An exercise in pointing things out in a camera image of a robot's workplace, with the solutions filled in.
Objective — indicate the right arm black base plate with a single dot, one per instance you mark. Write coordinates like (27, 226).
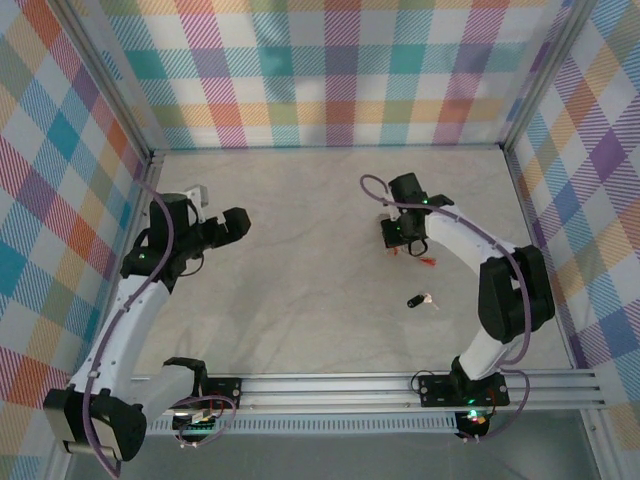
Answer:
(440, 390)

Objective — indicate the aluminium frame post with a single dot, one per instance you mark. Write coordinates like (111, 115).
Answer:
(547, 75)
(109, 85)

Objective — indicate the aluminium mounting rail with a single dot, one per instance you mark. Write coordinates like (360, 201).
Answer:
(325, 392)

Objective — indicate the left aluminium side rail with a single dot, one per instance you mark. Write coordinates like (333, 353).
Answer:
(147, 190)

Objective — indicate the right aluminium frame post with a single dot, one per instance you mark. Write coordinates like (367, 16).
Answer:
(547, 75)

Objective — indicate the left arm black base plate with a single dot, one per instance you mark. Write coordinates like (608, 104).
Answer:
(227, 390)

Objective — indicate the black key fob with key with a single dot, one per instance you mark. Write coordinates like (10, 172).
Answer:
(414, 302)

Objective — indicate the red key tag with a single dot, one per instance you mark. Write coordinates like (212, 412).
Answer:
(427, 261)

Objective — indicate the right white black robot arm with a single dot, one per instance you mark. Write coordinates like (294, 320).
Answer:
(465, 235)

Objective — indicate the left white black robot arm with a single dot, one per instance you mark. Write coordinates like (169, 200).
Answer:
(115, 330)

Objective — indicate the left aluminium frame post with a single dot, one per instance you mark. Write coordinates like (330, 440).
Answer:
(109, 85)

